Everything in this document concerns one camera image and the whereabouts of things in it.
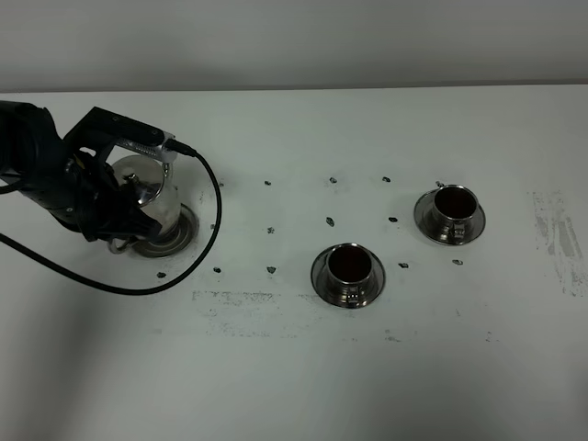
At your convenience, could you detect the left black camera cable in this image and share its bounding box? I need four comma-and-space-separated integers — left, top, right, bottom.
0, 140, 223, 296

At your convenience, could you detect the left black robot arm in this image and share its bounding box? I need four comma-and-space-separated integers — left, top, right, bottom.
1, 101, 164, 242

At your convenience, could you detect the near stainless steel saucer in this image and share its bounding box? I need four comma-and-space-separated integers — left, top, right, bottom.
311, 243, 386, 308

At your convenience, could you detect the near stainless steel teacup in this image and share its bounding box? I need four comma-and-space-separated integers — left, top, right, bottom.
325, 243, 373, 309

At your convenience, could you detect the stainless steel teapot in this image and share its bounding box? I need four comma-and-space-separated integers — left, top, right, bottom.
112, 154, 183, 257

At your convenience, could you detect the steel teapot coaster plate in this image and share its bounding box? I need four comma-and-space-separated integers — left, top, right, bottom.
131, 204, 199, 258

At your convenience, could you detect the stainless steel saucer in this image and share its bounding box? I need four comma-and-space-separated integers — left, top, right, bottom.
413, 187, 486, 246
311, 243, 386, 308

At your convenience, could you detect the far stainless steel saucer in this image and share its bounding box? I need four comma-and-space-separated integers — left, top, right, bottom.
413, 187, 486, 246

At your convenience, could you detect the stainless steel teacup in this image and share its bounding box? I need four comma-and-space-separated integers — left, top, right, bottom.
325, 243, 373, 309
434, 185, 479, 240

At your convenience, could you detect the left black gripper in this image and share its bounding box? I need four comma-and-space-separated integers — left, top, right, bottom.
20, 148, 162, 243

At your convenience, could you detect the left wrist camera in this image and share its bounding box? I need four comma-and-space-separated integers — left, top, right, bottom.
63, 107, 177, 164

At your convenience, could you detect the far stainless steel teacup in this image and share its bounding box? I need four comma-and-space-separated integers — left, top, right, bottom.
434, 185, 479, 240

